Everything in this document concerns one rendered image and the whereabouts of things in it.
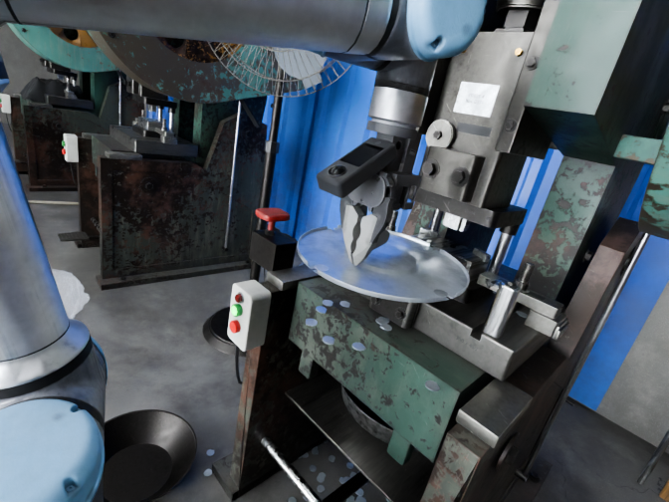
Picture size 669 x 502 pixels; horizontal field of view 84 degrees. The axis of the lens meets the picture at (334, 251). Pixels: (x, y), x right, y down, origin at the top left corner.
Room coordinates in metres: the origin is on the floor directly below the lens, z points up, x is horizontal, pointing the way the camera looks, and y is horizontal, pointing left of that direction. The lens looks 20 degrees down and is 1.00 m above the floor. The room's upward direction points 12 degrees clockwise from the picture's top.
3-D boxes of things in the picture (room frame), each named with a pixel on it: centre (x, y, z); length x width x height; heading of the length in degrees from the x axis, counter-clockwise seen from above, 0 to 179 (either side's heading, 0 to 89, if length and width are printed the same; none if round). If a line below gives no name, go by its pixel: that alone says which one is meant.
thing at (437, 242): (0.77, -0.24, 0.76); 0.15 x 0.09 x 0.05; 48
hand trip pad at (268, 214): (0.83, 0.16, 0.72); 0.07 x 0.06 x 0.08; 138
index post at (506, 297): (0.57, -0.29, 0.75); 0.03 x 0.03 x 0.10; 48
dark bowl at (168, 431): (0.71, 0.40, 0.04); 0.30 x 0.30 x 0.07
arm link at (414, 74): (0.55, -0.04, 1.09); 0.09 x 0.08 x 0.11; 123
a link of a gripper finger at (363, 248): (0.55, -0.06, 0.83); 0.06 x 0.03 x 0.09; 138
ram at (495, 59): (0.75, -0.22, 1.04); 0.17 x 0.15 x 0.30; 138
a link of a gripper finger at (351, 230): (0.57, -0.03, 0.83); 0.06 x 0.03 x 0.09; 138
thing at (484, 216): (0.78, -0.25, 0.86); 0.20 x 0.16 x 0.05; 48
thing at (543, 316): (0.66, -0.37, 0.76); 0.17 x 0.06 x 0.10; 48
